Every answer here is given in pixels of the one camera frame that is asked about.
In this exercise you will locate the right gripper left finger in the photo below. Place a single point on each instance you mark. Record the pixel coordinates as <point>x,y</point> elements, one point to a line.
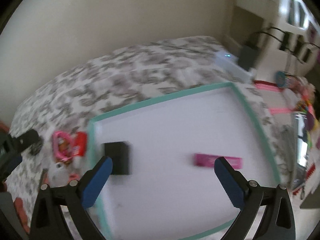
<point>48,221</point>

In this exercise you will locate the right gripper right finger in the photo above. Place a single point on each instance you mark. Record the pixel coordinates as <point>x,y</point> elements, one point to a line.
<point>248,196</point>

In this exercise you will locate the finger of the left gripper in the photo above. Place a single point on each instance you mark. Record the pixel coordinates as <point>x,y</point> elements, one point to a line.
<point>12,148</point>

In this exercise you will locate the pink kids watch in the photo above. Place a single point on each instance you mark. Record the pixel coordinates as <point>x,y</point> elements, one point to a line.
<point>62,144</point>

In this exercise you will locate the red white glue stick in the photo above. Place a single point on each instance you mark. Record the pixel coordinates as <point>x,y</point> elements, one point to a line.
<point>79,148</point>

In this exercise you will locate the magenta lip balm tube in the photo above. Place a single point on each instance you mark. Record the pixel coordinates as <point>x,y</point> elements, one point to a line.
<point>208,160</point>

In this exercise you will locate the black power adapter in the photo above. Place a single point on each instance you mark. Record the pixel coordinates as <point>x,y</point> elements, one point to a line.
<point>119,152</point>

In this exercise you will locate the colourful toy pile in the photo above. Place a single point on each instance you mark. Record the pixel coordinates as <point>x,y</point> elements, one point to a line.
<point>296,136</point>

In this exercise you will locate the teal rimmed white tray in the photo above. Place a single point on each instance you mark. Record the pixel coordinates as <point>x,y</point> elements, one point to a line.
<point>165,196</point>

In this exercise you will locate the grey floral blanket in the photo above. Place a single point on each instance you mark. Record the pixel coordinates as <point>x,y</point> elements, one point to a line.
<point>129,75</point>

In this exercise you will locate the white router box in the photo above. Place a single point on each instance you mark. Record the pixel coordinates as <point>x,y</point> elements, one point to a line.
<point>228,62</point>

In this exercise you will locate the black wall adapter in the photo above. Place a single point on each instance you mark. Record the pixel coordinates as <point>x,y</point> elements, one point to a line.
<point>248,55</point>

